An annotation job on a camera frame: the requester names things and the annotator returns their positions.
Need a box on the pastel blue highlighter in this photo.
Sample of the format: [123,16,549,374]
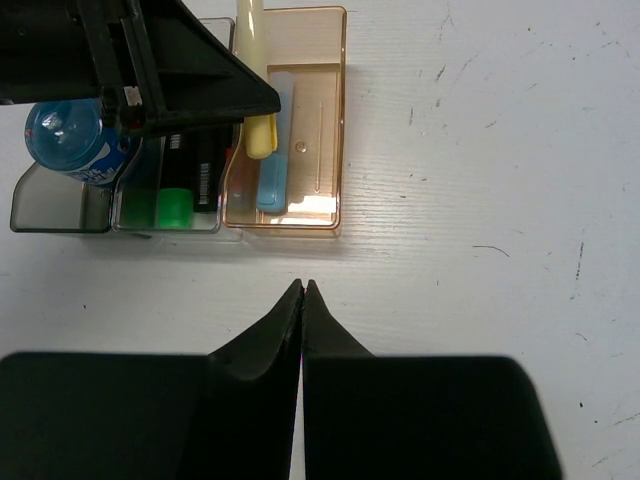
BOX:
[256,72,295,214]

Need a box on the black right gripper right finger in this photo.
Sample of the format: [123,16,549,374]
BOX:
[302,282,563,479]

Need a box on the smoky grey plastic container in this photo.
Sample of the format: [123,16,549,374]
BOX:
[10,163,116,235]

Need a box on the pink cap black highlighter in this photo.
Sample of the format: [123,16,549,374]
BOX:
[228,149,260,212]

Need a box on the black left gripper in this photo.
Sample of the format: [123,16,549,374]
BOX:
[1,1,251,136]

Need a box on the pastel yellow highlighter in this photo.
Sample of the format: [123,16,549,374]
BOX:
[235,0,280,160]

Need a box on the clear plastic container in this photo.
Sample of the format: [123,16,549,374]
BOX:
[110,17,237,234]

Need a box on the orange cap black highlighter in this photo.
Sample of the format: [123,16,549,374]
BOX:
[215,125,235,197]

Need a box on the yellow cap black highlighter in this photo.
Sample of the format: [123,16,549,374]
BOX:
[193,130,217,213]

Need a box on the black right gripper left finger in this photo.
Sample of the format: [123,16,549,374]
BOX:
[1,281,303,479]

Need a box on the amber plastic container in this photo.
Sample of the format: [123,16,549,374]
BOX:
[222,6,347,237]

